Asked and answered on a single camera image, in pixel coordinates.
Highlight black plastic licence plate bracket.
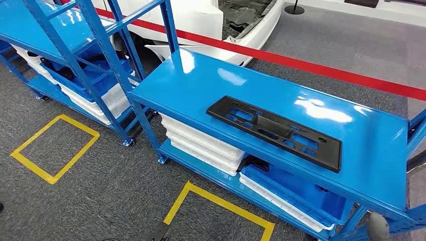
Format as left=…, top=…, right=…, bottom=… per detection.
left=205, top=95, right=343, bottom=174

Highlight black curved car trim part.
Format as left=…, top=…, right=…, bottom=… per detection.
left=238, top=156, right=270, bottom=172

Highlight black robot body part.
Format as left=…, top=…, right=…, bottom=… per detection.
left=146, top=221, right=172, bottom=241

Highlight blue metal rack with worktop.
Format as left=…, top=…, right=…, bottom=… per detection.
left=74, top=0, right=426, bottom=241

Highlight yellow floor tape square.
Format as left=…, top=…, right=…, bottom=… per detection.
left=10, top=114, right=100, bottom=185
left=163, top=180, right=276, bottom=241

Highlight white car body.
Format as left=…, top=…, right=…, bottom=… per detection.
left=89, top=0, right=285, bottom=67

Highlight red barrier belt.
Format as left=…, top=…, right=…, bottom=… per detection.
left=61, top=0, right=426, bottom=102

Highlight black stanchion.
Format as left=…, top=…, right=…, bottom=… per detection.
left=284, top=0, right=305, bottom=16

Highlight black car trim parts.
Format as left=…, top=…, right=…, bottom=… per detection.
left=40, top=57, right=77, bottom=80

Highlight stanchion with grey domed base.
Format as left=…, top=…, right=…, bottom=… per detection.
left=366, top=154, right=426, bottom=241

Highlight blue metal storage rack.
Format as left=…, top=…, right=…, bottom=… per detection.
left=0, top=0, right=157, bottom=148

